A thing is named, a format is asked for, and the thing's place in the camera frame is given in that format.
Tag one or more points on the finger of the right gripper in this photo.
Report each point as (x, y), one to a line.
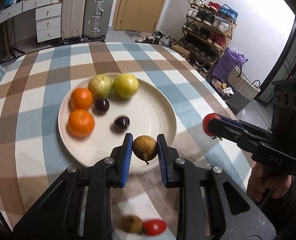
(217, 129)
(237, 124)

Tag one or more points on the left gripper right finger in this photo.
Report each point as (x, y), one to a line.
(211, 204)

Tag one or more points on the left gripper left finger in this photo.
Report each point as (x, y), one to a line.
(77, 204)

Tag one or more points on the brown longan fruit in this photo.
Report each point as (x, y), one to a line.
(131, 224)
(144, 148)

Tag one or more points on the dark purple plum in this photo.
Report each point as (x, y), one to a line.
(121, 123)
(102, 106)

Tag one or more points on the orange tangerine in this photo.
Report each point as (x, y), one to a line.
(81, 98)
(80, 123)

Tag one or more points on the smooth yellow-green guava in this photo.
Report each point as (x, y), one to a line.
(125, 85)

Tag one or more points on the rough yellow-green guava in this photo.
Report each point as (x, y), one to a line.
(101, 86)

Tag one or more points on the person's right hand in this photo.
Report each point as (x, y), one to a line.
(261, 179)

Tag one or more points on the woven basket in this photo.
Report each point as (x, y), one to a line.
(242, 84)

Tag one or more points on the purple bag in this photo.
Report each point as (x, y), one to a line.
(225, 64)

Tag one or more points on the checkered tablecloth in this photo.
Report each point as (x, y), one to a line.
(36, 145)

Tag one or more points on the cream round plate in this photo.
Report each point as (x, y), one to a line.
(148, 112)

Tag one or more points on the cardboard box on floor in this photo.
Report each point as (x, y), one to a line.
(180, 50)

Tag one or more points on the wooden shoe rack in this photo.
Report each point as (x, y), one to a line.
(207, 32)

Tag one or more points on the wooden door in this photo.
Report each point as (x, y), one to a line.
(137, 15)

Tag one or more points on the silver aluminium suitcase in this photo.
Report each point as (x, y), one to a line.
(96, 19)

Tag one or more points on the beige suitcase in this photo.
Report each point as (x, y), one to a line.
(72, 14)

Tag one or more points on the white drawer desk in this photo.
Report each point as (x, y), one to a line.
(47, 17)

